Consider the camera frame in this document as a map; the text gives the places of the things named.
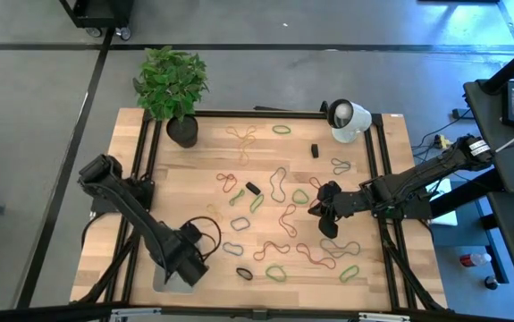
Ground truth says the black left camera cable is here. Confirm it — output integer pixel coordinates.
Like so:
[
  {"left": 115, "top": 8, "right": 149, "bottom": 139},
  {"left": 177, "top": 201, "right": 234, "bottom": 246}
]
[{"left": 183, "top": 216, "right": 223, "bottom": 263}]

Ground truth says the white sheet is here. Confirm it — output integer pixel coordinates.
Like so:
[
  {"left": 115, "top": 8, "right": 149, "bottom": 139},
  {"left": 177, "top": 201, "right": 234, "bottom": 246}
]
[{"left": 430, "top": 177, "right": 459, "bottom": 228}]

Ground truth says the yellow power plug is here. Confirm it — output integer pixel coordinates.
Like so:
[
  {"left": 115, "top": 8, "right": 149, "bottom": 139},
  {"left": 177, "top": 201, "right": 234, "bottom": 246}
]
[{"left": 433, "top": 132, "right": 453, "bottom": 150}]

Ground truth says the small green rubber band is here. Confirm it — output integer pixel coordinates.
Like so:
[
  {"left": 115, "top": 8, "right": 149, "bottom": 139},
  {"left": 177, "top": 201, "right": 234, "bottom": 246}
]
[{"left": 228, "top": 188, "right": 246, "bottom": 208}]

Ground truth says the grey plastic bin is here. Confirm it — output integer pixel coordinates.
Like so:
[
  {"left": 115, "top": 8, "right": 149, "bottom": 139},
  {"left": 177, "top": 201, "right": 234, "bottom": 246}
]
[{"left": 152, "top": 227, "right": 205, "bottom": 295}]

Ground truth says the twisted blue rubber band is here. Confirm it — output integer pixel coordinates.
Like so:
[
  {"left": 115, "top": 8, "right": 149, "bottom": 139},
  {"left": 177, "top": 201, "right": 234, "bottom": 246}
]
[{"left": 331, "top": 157, "right": 352, "bottom": 176}]

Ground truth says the black stand pole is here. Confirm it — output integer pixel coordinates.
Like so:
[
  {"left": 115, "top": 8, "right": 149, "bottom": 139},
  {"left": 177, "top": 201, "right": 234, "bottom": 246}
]
[{"left": 479, "top": 34, "right": 514, "bottom": 96}]

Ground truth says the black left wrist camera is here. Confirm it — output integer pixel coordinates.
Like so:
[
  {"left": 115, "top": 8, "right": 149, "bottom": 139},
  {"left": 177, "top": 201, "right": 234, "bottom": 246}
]
[{"left": 179, "top": 221, "right": 204, "bottom": 245}]

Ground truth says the black wheeled cart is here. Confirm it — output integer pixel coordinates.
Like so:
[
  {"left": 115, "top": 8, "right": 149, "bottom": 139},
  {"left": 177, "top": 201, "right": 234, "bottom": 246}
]
[{"left": 58, "top": 0, "right": 135, "bottom": 41}]

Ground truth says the red white bottle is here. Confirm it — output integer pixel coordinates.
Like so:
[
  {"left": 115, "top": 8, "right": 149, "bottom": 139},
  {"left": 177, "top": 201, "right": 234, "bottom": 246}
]
[{"left": 459, "top": 251, "right": 493, "bottom": 268}]

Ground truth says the green leafy plant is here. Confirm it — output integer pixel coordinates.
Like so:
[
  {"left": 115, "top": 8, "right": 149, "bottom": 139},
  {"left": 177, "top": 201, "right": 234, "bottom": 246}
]
[{"left": 132, "top": 45, "right": 211, "bottom": 122}]

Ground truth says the black plant pot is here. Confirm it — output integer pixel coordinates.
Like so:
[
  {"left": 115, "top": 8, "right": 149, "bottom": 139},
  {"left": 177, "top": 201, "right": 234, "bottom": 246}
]
[{"left": 165, "top": 114, "right": 199, "bottom": 149}]

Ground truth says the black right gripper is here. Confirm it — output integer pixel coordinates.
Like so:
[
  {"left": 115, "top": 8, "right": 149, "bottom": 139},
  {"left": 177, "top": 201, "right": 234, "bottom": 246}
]
[{"left": 308, "top": 180, "right": 365, "bottom": 240}]

